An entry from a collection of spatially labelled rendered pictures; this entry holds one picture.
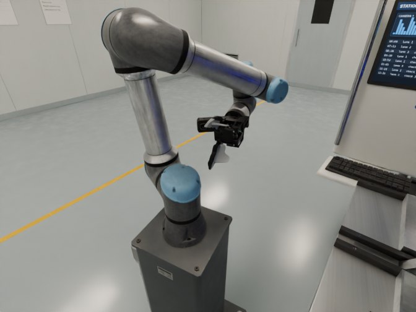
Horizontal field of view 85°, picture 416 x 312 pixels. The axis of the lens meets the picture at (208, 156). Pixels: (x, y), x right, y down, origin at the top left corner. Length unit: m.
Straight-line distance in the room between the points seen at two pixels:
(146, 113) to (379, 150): 1.06
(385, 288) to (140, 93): 0.76
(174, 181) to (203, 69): 0.31
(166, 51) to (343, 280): 0.65
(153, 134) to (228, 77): 0.27
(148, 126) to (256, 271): 1.28
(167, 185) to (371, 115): 0.97
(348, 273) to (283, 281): 1.02
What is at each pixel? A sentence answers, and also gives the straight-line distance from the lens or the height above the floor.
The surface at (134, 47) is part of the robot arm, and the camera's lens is 0.52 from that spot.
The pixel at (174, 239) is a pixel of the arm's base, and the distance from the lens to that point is 0.77.
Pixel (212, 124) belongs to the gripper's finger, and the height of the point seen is 1.16.
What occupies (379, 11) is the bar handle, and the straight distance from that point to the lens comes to 1.17.
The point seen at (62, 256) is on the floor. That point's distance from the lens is 2.00.
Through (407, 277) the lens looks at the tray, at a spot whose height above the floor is 0.90.
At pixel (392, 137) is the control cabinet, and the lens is 1.30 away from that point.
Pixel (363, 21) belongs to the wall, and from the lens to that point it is 5.83.
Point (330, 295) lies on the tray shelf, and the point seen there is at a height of 0.88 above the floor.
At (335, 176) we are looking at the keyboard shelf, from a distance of 1.18.
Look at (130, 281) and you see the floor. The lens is 1.70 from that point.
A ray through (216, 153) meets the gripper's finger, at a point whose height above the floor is 1.05.
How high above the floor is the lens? 1.41
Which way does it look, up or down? 31 degrees down
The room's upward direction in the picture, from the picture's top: straight up
